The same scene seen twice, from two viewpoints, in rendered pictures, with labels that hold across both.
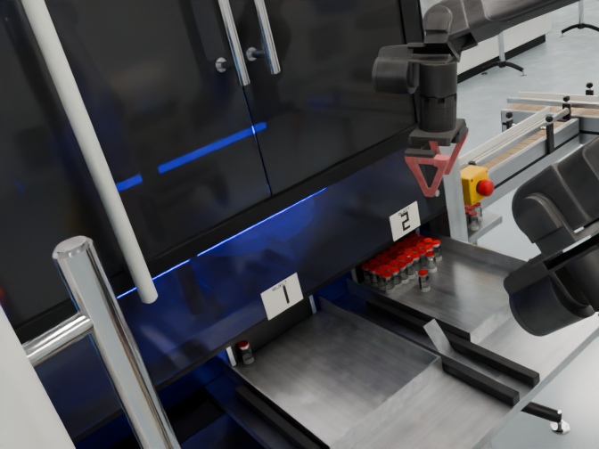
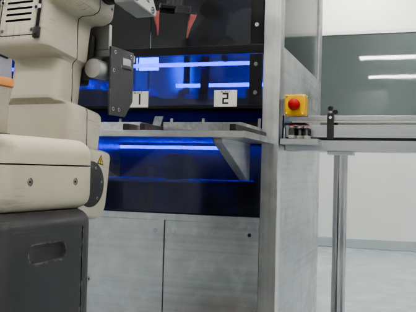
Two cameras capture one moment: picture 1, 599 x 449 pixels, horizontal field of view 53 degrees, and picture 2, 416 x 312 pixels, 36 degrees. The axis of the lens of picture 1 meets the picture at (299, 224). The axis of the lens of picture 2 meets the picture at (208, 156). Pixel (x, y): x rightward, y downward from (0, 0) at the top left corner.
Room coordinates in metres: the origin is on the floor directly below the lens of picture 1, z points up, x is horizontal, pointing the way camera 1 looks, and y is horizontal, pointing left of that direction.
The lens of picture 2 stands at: (-0.36, -1.93, 0.76)
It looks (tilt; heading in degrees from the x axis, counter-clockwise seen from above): 1 degrees up; 50
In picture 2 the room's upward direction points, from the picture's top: 1 degrees clockwise
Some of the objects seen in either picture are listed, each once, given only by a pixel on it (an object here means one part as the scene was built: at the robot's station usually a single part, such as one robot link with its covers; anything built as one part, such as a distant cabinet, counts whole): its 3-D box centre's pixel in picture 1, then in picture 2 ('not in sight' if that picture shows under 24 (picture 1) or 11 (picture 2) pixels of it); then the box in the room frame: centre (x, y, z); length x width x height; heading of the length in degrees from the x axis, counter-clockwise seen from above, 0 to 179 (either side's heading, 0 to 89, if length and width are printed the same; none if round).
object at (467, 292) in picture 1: (444, 280); (216, 130); (1.08, -0.27, 0.90); 0.34 x 0.26 x 0.04; 32
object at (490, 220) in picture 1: (463, 223); (301, 142); (1.35, -0.41, 0.87); 0.14 x 0.13 x 0.02; 32
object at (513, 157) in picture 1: (494, 160); (383, 130); (1.58, -0.59, 0.92); 0.69 x 0.15 x 0.16; 122
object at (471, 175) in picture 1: (468, 184); (296, 105); (1.31, -0.42, 0.99); 0.08 x 0.07 x 0.07; 32
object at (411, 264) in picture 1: (413, 265); not in sight; (1.15, -0.23, 0.91); 0.18 x 0.02 x 0.05; 122
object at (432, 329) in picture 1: (460, 349); (150, 123); (0.83, -0.22, 0.91); 0.14 x 0.03 x 0.06; 31
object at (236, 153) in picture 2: not in sight; (232, 161); (1.05, -0.38, 0.79); 0.34 x 0.03 x 0.13; 32
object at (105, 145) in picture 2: not in sight; (95, 158); (0.79, 0.04, 0.79); 0.34 x 0.03 x 0.13; 32
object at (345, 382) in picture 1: (325, 365); (126, 130); (0.90, 0.02, 0.90); 0.34 x 0.26 x 0.04; 32
